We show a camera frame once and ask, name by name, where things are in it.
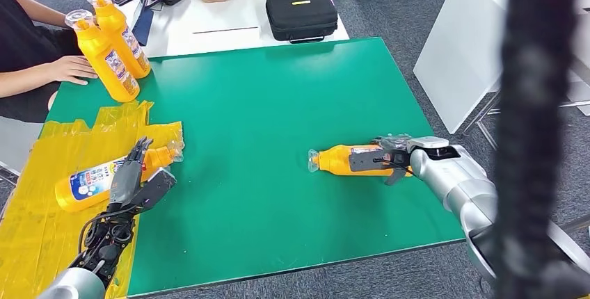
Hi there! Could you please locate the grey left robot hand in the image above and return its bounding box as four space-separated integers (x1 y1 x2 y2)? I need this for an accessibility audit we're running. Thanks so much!
106 136 154 213

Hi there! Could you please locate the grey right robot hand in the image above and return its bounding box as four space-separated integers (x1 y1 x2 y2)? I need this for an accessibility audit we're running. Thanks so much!
371 133 413 187

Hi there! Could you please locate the yellow detergent bottle clear cap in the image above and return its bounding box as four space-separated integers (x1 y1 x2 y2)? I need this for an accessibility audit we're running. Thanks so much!
85 0 152 80
64 8 141 104
54 140 185 213
307 143 413 178

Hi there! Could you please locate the thin black stick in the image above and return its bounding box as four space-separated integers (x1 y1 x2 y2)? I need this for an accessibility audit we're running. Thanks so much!
192 26 260 35

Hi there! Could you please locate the person's body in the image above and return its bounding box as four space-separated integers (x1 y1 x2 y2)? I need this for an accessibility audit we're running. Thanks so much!
0 0 84 124

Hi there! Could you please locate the dark blue folded stand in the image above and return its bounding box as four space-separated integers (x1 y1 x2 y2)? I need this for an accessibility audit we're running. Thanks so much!
132 0 155 48

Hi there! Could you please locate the black zipped carrying case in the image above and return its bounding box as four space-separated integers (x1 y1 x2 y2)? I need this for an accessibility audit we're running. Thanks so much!
265 0 340 45

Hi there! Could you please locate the yellow plastic sheet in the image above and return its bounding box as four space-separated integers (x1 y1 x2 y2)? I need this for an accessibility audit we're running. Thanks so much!
0 99 185 299

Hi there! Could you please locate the white desk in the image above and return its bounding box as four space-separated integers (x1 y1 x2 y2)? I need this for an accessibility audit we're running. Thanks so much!
412 0 590 135

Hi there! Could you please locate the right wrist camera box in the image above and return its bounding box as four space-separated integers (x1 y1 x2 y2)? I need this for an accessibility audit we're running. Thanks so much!
348 136 450 173

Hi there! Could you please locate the black braided hanging cable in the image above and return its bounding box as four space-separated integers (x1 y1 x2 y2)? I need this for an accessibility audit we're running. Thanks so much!
493 0 584 299

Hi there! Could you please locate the steel frame table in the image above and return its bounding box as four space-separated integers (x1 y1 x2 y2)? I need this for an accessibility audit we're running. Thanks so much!
461 11 590 234

